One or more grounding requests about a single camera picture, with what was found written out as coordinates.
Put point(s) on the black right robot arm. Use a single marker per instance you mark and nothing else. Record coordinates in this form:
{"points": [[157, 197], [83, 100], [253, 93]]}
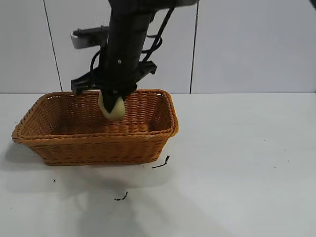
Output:
{"points": [[130, 24]]}

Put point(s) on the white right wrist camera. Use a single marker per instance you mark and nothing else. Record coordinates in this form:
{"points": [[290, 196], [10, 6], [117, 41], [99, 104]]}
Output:
{"points": [[81, 40]]}

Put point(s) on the yellow-green apple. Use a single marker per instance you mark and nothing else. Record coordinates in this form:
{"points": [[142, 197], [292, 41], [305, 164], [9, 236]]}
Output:
{"points": [[116, 113]]}

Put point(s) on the short black thread scrap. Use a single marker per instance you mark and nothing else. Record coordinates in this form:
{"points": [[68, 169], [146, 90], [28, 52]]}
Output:
{"points": [[121, 198]]}

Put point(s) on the brown woven wicker basket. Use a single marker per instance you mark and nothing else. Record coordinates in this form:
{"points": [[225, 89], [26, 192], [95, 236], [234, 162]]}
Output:
{"points": [[98, 148]]}

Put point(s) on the long black thread scrap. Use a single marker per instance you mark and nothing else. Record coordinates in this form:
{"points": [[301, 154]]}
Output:
{"points": [[161, 165]]}

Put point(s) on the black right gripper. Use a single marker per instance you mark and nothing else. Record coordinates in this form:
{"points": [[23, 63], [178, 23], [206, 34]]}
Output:
{"points": [[118, 71]]}

